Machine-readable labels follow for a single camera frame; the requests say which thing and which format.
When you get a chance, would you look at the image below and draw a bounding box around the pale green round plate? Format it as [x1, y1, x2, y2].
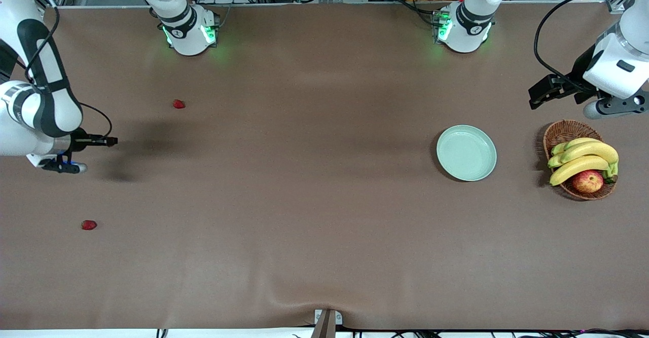
[436, 125, 497, 182]

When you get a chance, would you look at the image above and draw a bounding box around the brown wicker basket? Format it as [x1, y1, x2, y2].
[543, 120, 617, 201]

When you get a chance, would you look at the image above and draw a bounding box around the short greenish yellow banana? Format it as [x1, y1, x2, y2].
[551, 137, 602, 157]

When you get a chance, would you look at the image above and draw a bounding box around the red yellow apple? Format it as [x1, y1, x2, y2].
[571, 170, 604, 194]

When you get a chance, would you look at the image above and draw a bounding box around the brown table cover mat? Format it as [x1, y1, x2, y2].
[0, 1, 649, 331]

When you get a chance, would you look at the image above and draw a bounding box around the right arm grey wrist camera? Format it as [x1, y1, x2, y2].
[41, 159, 88, 174]

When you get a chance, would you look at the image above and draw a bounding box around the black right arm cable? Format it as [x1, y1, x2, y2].
[24, 0, 133, 140]

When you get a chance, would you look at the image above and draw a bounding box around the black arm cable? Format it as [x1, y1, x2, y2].
[533, 0, 632, 93]
[24, 0, 133, 140]

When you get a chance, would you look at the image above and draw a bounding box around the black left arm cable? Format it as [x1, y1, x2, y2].
[533, 0, 632, 93]

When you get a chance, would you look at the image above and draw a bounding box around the metal clamp bracket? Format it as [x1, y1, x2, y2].
[310, 309, 343, 338]

